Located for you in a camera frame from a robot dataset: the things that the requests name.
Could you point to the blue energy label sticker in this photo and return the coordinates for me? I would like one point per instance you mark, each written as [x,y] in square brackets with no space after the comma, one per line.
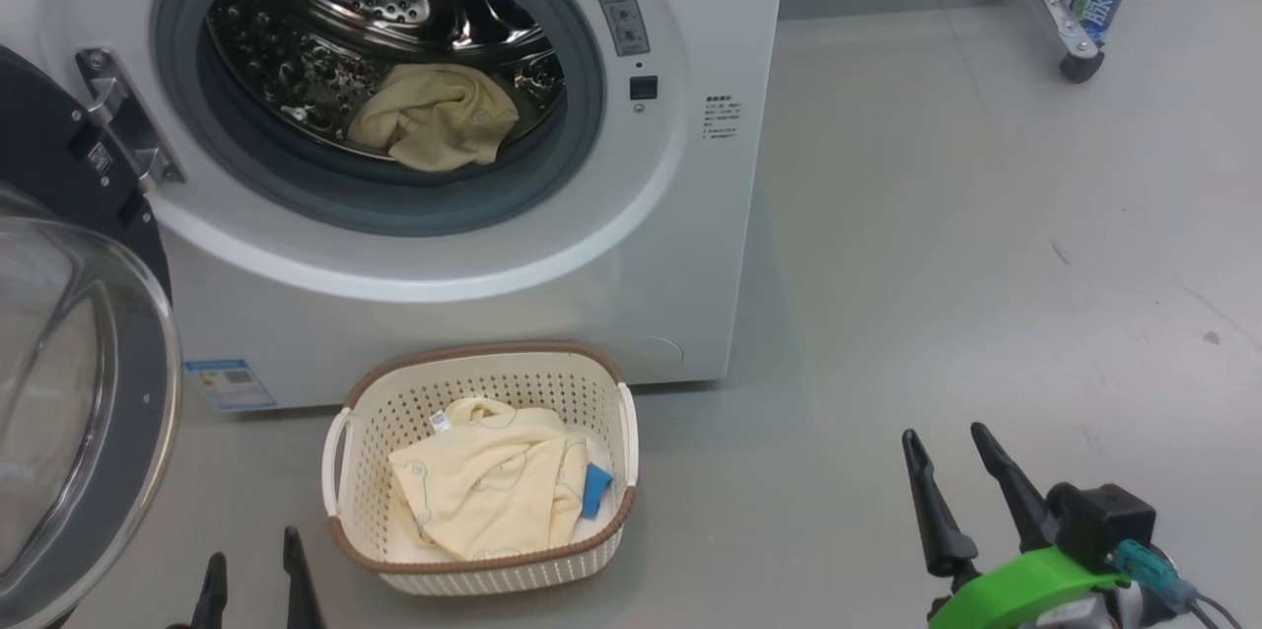
[232,384]

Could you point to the cream yellow garment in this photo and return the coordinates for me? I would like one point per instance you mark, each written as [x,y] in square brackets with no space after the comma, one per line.
[434,116]

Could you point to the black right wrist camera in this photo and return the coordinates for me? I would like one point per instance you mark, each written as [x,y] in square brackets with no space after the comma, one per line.
[1104,521]

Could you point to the cream garment with blue patches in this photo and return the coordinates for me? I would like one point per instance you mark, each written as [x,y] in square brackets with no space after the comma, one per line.
[493,491]

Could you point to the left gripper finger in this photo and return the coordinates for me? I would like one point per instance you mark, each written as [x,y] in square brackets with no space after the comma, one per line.
[211,599]
[301,590]

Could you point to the black rimmed glass washer door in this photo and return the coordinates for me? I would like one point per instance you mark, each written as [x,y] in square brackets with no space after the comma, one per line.
[39,146]

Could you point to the cream perforated laundry basket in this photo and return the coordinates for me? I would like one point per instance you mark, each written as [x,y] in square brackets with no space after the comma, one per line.
[394,412]

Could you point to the grey rubber door gasket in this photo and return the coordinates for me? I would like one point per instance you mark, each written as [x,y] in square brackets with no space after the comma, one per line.
[394,210]

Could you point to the white front-load washing machine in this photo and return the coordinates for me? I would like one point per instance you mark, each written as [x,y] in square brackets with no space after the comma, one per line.
[670,264]

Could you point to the perforated steel washer drum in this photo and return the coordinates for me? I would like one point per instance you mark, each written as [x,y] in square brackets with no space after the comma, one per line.
[296,67]

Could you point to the metal washer door hinge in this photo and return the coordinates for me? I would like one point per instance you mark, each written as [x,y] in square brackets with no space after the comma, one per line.
[123,116]

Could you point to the grey warning label sticker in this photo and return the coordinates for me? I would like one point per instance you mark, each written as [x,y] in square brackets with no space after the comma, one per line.
[617,10]

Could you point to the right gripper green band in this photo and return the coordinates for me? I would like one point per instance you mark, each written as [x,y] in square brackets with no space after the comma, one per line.
[1025,594]

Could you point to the black square door lock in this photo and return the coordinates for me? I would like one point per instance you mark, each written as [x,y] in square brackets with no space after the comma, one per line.
[643,88]

